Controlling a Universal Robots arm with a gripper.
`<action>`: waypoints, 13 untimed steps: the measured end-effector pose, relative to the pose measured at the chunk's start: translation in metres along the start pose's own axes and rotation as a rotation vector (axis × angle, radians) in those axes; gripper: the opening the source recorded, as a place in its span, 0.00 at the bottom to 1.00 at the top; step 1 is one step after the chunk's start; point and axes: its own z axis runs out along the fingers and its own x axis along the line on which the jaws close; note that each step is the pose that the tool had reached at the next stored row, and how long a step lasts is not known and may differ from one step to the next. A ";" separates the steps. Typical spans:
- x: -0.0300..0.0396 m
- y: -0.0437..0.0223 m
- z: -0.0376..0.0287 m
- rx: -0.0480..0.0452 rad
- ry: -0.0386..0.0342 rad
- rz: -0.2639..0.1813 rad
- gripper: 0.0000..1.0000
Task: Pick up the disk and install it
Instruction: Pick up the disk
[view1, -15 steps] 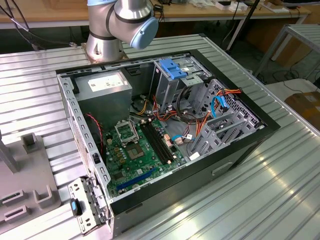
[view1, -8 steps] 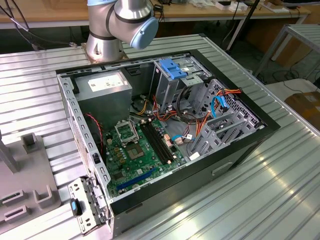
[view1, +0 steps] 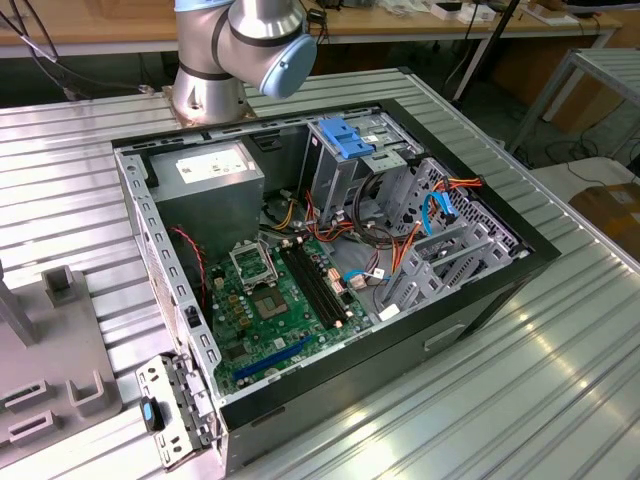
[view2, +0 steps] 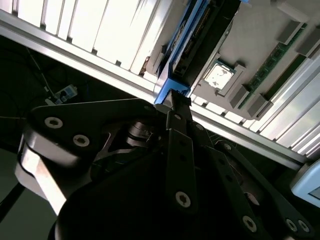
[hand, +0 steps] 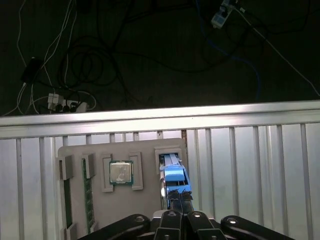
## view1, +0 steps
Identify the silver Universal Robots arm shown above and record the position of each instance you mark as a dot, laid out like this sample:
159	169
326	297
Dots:
200	90

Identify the grey metal disk bay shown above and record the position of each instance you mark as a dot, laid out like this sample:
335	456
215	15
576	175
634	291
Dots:
422	272

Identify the black RAM slot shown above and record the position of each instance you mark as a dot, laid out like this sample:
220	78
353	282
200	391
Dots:
313	285
325	285
307	285
319	285

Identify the grey metal drive cage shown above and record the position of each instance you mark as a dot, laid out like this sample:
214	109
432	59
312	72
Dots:
330	185

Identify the CPU socket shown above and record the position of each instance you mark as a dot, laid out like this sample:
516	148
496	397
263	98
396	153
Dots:
272	304

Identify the green motherboard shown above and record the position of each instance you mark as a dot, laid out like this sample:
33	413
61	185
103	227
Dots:
295	320

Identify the white label tag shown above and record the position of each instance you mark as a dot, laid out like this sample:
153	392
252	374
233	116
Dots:
388	314

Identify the blue plastic drive latch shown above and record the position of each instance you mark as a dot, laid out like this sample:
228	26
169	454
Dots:
345	137

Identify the grey power supply unit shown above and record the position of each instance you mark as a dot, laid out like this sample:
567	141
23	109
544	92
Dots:
210	210

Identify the blue expansion slot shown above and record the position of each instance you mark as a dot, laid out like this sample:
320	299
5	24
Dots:
272	359

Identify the black open PC case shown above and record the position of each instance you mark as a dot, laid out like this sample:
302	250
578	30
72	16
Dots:
350	380

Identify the long wooden desk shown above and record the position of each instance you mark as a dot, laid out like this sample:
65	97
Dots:
400	22

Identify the white box with black top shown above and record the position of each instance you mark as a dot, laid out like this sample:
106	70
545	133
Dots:
452	15

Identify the grey parts rack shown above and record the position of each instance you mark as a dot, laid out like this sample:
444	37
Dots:
50	350

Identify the brown carton under desk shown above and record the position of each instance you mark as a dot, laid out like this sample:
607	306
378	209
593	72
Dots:
585	112

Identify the cardboard box with label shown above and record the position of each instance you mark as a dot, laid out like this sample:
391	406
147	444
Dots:
615	210

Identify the brown arm base plate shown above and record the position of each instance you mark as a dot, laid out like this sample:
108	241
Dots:
169	102

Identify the metal expansion slot bracket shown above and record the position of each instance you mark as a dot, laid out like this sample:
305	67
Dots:
150	375

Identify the grey metal frame table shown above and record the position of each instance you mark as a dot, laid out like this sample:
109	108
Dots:
600	62

